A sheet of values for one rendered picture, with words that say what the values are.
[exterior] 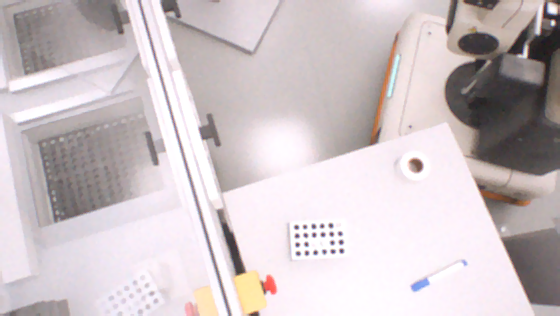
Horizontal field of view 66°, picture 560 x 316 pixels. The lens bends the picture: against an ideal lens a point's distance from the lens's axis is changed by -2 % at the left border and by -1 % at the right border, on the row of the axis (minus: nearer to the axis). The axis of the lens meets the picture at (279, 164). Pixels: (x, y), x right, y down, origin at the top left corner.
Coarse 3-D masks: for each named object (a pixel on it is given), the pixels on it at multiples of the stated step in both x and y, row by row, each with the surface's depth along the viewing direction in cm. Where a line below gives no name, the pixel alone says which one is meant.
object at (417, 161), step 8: (408, 152) 101; (416, 152) 101; (400, 160) 101; (408, 160) 100; (416, 160) 102; (424, 160) 100; (400, 168) 100; (408, 168) 100; (424, 168) 100; (400, 176) 102; (408, 176) 99; (416, 176) 99; (424, 176) 99
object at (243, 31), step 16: (192, 0) 197; (208, 0) 197; (224, 0) 197; (240, 0) 198; (256, 0) 198; (272, 0) 199; (192, 16) 195; (208, 16) 195; (224, 16) 195; (240, 16) 196; (256, 16) 196; (272, 16) 198; (208, 32) 194; (224, 32) 194; (240, 32) 194; (256, 32) 194; (240, 48) 194
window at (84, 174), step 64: (0, 0) 19; (64, 0) 30; (128, 0) 68; (0, 64) 17; (64, 64) 25; (128, 64) 49; (0, 128) 16; (64, 128) 22; (128, 128) 38; (0, 192) 14; (64, 192) 20; (128, 192) 31; (192, 192) 75; (0, 256) 13; (64, 256) 18; (128, 256) 26; (192, 256) 52
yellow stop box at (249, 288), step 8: (248, 272) 82; (256, 272) 83; (240, 280) 82; (248, 280) 82; (256, 280) 82; (240, 288) 81; (248, 288) 81; (256, 288) 81; (264, 288) 84; (240, 296) 81; (248, 296) 81; (256, 296) 81; (264, 296) 84; (248, 304) 81; (256, 304) 81; (264, 304) 81; (248, 312) 80
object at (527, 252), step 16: (512, 240) 133; (528, 240) 124; (544, 240) 117; (512, 256) 134; (528, 256) 126; (544, 256) 118; (528, 272) 127; (544, 272) 120; (528, 288) 129; (544, 288) 122; (544, 304) 124
